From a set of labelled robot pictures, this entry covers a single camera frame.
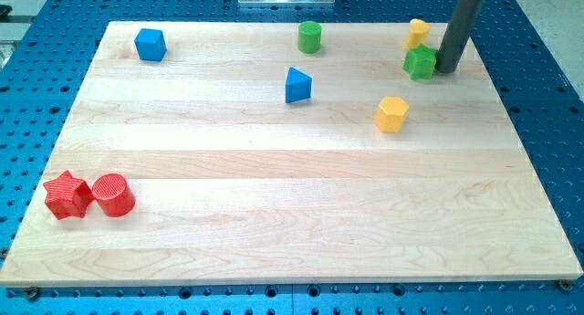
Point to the wooden board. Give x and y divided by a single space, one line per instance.
235 186

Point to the yellow heart block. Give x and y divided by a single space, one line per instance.
418 33

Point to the blue triangle block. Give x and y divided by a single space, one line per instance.
298 86

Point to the green cylinder block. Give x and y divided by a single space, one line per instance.
309 37

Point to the blue cube block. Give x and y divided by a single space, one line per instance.
150 44

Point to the blue perforated metal table plate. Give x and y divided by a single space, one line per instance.
42 77

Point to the green star block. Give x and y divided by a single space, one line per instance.
420 62

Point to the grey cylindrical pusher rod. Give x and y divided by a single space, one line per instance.
456 35

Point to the red star block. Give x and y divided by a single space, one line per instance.
67 196

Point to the red cylinder block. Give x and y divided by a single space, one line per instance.
113 195

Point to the yellow hexagon block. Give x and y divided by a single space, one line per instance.
391 114

